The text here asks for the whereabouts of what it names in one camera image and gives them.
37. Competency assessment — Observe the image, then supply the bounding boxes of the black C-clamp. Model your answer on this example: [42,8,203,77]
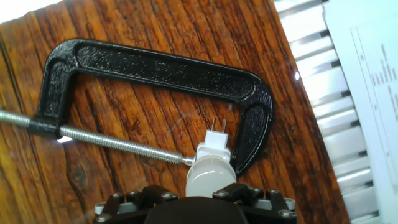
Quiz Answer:
[0,38,274,178]

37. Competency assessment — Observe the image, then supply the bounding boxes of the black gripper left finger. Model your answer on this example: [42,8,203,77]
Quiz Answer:
[93,185,180,224]

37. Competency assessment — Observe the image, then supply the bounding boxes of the white LED light bulb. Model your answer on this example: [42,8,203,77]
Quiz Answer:
[185,154,238,198]

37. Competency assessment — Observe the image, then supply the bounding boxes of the white lamp socket adapter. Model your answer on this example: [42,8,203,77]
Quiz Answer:
[194,117,233,164]

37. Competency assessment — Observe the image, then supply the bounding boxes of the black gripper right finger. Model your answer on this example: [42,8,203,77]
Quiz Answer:
[213,182,298,224]

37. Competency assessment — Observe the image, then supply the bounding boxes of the brown wooden board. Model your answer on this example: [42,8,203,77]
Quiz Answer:
[0,0,352,224]

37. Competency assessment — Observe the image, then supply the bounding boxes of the printed paper sheets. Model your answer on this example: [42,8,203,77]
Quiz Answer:
[322,0,398,224]

